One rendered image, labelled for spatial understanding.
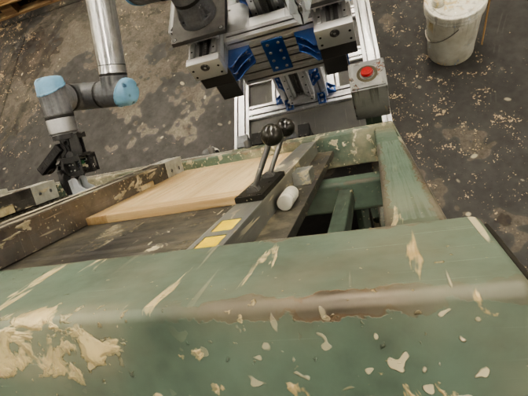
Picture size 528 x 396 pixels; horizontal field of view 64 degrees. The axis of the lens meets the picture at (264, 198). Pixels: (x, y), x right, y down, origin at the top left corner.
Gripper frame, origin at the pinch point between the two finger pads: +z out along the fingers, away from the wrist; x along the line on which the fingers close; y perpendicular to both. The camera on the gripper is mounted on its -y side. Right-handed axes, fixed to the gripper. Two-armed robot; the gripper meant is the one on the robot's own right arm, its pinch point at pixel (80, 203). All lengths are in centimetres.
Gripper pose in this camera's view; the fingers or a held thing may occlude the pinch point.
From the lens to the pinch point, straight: 131.7
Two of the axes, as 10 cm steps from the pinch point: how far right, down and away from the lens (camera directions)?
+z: 2.0, 9.6, 2.2
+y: 9.5, -1.4, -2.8
